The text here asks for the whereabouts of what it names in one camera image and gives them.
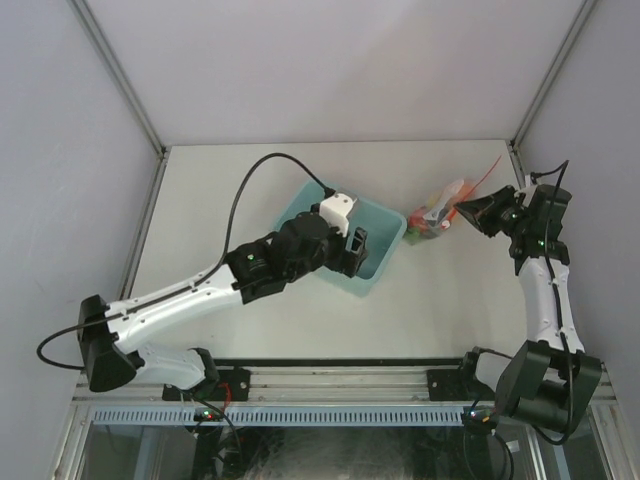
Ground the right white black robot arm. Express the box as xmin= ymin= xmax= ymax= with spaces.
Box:
xmin=455 ymin=184 xmax=602 ymax=439

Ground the aluminium frame post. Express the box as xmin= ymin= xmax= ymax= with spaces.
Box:
xmin=509 ymin=0 xmax=601 ymax=149
xmin=67 ymin=0 xmax=166 ymax=158

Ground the clear zip top bag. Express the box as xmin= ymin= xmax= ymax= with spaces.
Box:
xmin=405 ymin=156 xmax=502 ymax=239

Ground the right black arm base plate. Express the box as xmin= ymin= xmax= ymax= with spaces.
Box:
xmin=426 ymin=368 xmax=494 ymax=402

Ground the right aluminium frame post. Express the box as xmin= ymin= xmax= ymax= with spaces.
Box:
xmin=509 ymin=0 xmax=601 ymax=149

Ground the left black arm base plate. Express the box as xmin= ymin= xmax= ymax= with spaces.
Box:
xmin=162 ymin=367 xmax=252 ymax=402

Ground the teal plastic bin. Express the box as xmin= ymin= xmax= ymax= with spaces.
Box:
xmin=273 ymin=180 xmax=407 ymax=297

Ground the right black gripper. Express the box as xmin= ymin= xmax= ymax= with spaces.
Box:
xmin=455 ymin=185 xmax=531 ymax=238

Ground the black camera cable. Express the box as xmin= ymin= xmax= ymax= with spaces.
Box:
xmin=38 ymin=152 xmax=336 ymax=371
xmin=530 ymin=159 xmax=576 ymax=446

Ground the right black camera cable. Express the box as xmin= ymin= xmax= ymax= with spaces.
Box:
xmin=530 ymin=159 xmax=576 ymax=446

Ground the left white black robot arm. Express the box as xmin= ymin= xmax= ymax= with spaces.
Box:
xmin=79 ymin=212 xmax=368 ymax=400

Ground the blue slotted cable duct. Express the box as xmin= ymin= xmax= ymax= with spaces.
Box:
xmin=91 ymin=405 xmax=464 ymax=427

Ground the aluminium mounting rail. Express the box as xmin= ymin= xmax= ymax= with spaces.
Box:
xmin=72 ymin=363 xmax=616 ymax=402

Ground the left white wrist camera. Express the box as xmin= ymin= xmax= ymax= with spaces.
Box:
xmin=319 ymin=192 xmax=358 ymax=237

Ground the left black camera cable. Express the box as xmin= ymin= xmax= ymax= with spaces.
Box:
xmin=38 ymin=152 xmax=336 ymax=371

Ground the left aluminium frame post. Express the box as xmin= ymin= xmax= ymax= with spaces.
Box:
xmin=67 ymin=0 xmax=166 ymax=158

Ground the green fake leaf vegetable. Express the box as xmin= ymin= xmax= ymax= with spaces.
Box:
xmin=403 ymin=227 xmax=435 ymax=245

